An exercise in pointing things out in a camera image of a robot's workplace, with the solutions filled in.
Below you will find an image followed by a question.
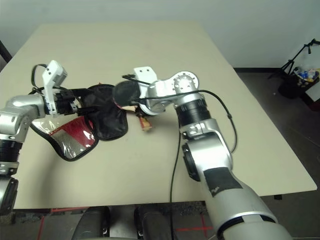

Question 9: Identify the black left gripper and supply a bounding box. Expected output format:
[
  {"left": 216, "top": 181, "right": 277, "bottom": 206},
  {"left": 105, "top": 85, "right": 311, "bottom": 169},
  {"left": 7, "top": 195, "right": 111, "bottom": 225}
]
[{"left": 51, "top": 86, "right": 100, "bottom": 116}]

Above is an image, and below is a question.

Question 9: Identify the red black paddle case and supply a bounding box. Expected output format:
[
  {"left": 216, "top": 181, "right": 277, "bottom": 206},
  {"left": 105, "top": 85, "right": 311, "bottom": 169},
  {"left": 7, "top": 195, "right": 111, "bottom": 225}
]
[{"left": 29, "top": 83, "right": 130, "bottom": 162}]

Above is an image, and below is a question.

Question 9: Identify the black rubber ping-pong paddle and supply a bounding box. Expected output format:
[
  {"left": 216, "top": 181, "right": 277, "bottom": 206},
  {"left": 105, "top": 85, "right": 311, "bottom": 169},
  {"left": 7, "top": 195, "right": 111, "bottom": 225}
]
[{"left": 111, "top": 80, "right": 154, "bottom": 132}]

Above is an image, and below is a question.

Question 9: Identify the grey robot left leg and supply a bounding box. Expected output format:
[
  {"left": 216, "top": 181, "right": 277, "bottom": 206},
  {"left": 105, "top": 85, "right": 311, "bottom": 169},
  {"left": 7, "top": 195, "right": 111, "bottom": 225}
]
[{"left": 72, "top": 206, "right": 111, "bottom": 240}]

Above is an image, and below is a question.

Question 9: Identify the grey robot leg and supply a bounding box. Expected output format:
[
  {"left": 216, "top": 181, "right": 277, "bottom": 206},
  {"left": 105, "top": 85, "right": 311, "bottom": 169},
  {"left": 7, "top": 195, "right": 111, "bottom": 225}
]
[
  {"left": 133, "top": 204, "right": 176, "bottom": 240},
  {"left": 72, "top": 206, "right": 111, "bottom": 240}
]

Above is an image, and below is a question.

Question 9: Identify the grey robot right leg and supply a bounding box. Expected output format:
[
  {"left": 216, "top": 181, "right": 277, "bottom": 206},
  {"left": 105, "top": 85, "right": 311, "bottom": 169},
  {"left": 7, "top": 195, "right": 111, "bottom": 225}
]
[{"left": 133, "top": 204, "right": 176, "bottom": 240}]

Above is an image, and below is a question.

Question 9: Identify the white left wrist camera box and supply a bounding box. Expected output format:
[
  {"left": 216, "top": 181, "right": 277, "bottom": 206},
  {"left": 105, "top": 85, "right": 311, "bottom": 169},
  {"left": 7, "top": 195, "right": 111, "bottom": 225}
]
[{"left": 41, "top": 59, "right": 69, "bottom": 118}]

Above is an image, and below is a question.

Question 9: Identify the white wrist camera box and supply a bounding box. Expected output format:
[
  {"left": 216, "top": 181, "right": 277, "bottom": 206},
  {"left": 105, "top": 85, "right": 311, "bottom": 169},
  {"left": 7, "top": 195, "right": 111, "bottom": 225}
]
[
  {"left": 133, "top": 66, "right": 162, "bottom": 116},
  {"left": 41, "top": 59, "right": 69, "bottom": 118}
]

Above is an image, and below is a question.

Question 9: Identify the black left wrist camera cable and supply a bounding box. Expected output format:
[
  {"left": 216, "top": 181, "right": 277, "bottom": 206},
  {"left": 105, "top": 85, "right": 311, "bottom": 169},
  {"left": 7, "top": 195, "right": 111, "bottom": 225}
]
[{"left": 30, "top": 64, "right": 49, "bottom": 96}]

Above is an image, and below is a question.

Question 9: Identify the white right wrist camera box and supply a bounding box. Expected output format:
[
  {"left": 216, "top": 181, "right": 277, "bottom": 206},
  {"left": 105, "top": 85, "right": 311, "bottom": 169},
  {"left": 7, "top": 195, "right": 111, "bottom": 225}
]
[{"left": 133, "top": 66, "right": 162, "bottom": 116}]

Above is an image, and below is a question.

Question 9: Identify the black hanging cable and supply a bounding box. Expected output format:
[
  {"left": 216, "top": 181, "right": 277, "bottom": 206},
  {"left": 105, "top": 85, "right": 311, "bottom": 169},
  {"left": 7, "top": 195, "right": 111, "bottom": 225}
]
[{"left": 169, "top": 128, "right": 182, "bottom": 240}]

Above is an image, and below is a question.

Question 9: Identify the black cable with inline connector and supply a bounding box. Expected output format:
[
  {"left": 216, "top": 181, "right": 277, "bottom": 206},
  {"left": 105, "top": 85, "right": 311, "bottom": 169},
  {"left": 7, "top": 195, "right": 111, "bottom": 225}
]
[{"left": 121, "top": 73, "right": 238, "bottom": 154}]

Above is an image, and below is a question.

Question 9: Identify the black camera tripod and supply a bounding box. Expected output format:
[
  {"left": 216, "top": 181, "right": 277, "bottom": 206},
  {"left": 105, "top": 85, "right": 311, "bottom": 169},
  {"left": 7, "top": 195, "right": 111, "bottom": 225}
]
[{"left": 268, "top": 38, "right": 320, "bottom": 81}]

